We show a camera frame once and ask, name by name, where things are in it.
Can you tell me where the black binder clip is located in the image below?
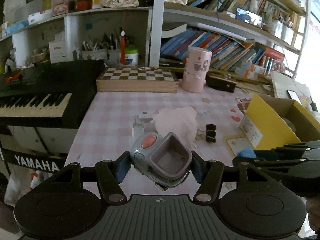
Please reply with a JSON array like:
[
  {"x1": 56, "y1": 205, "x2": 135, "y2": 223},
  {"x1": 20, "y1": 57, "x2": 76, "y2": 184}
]
[{"x1": 197, "y1": 124, "x2": 216, "y2": 143}]

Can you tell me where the grey toy truck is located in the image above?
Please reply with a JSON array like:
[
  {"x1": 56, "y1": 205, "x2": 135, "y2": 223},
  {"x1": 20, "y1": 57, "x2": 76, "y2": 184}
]
[{"x1": 130, "y1": 132, "x2": 192, "y2": 191}]

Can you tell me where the yellow cardboard box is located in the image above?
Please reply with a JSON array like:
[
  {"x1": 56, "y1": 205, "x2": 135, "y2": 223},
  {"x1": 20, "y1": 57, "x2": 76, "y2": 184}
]
[{"x1": 240, "y1": 94, "x2": 319, "y2": 150}]

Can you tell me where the white orange-edged mat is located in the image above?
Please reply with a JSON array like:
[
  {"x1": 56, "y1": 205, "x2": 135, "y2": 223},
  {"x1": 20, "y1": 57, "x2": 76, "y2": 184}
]
[{"x1": 223, "y1": 135, "x2": 251, "y2": 157}]

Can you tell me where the white charger plug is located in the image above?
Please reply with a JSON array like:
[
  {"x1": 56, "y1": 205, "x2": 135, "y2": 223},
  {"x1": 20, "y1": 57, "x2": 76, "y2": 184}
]
[{"x1": 132, "y1": 120, "x2": 145, "y2": 139}]

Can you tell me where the pink checked tablecloth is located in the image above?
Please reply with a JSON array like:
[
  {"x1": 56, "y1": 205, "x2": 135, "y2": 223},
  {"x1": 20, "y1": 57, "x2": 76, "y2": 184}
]
[{"x1": 67, "y1": 87, "x2": 253, "y2": 167}]

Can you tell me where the black smartphone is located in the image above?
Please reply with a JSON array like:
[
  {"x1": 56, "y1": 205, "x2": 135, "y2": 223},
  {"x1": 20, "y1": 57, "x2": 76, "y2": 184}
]
[{"x1": 287, "y1": 90, "x2": 302, "y2": 105}]

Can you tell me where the black wooden box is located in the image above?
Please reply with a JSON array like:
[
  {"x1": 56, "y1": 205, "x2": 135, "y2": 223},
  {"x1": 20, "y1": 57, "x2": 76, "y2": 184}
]
[{"x1": 206, "y1": 72, "x2": 237, "y2": 93}]

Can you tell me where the black Yamaha keyboard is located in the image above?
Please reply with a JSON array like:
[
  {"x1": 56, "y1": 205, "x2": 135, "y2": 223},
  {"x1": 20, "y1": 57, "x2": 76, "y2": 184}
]
[{"x1": 0, "y1": 60, "x2": 105, "y2": 176}]

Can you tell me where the wooden chess board box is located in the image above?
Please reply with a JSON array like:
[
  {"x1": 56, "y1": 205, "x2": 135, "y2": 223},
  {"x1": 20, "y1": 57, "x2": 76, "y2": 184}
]
[{"x1": 97, "y1": 67, "x2": 179, "y2": 93}]

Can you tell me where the pink cylindrical cup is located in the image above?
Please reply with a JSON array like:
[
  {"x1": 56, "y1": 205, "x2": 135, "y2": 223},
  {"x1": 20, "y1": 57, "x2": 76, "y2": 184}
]
[{"x1": 182, "y1": 47, "x2": 212, "y2": 93}]

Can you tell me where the red figurine bottle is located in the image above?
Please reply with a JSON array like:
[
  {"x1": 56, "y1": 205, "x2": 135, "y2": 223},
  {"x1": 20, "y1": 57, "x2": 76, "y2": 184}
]
[{"x1": 120, "y1": 30, "x2": 126, "y2": 65}]

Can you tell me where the white bookshelf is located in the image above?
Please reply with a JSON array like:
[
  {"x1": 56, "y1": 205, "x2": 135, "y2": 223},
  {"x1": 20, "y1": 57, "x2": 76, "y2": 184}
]
[{"x1": 1, "y1": 0, "x2": 308, "y2": 78}]

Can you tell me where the white green-lid jar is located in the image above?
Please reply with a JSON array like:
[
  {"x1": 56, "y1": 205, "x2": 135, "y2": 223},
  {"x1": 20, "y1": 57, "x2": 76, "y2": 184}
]
[{"x1": 125, "y1": 46, "x2": 139, "y2": 67}]

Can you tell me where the digital photo frame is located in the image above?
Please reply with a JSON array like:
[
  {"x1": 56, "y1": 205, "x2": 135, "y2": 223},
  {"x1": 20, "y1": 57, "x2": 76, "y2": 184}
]
[{"x1": 236, "y1": 8, "x2": 263, "y2": 29}]

